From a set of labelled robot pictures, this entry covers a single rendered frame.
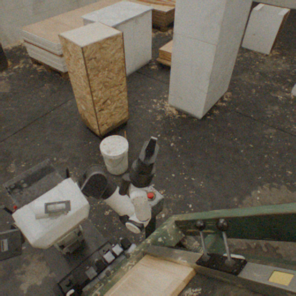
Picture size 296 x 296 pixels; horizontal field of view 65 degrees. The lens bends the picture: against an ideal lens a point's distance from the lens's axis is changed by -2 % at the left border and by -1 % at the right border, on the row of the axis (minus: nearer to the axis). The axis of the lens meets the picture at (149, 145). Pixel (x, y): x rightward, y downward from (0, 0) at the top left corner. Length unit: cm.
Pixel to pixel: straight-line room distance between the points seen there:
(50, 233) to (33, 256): 149
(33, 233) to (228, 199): 204
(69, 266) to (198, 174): 158
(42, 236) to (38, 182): 21
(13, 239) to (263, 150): 285
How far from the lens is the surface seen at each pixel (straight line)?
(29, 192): 106
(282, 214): 83
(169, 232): 142
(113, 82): 275
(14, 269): 255
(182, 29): 297
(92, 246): 220
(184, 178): 270
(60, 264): 222
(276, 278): 65
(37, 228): 103
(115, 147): 251
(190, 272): 92
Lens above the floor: 219
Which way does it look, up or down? 47 degrees down
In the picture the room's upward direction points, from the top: straight up
